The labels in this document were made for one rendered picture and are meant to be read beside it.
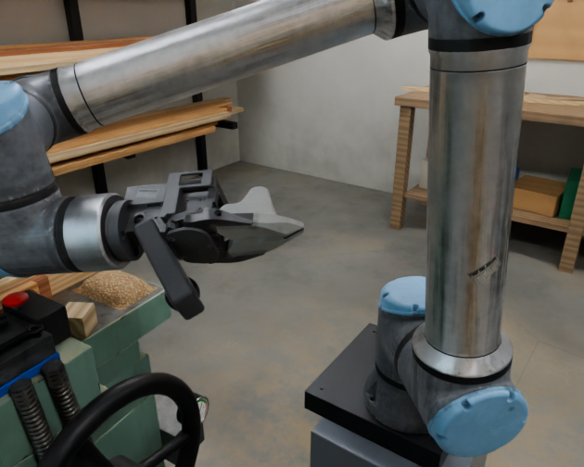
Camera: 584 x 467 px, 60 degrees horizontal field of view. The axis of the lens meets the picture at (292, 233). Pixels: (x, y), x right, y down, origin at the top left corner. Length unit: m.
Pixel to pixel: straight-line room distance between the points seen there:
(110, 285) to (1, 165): 0.38
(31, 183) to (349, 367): 0.83
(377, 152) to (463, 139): 3.40
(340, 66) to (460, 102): 3.47
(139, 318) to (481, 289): 0.54
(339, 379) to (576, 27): 2.78
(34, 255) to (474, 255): 0.53
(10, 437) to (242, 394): 1.42
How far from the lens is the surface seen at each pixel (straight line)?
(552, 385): 2.31
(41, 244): 0.62
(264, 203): 0.56
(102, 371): 0.89
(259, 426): 1.93
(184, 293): 0.52
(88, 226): 0.59
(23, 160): 0.62
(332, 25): 0.71
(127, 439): 1.01
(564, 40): 3.55
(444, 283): 0.74
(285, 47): 0.71
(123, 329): 0.89
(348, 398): 1.14
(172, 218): 0.56
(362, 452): 1.11
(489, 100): 0.64
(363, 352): 1.26
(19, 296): 0.74
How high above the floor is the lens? 1.37
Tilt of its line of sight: 24 degrees down
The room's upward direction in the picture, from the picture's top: straight up
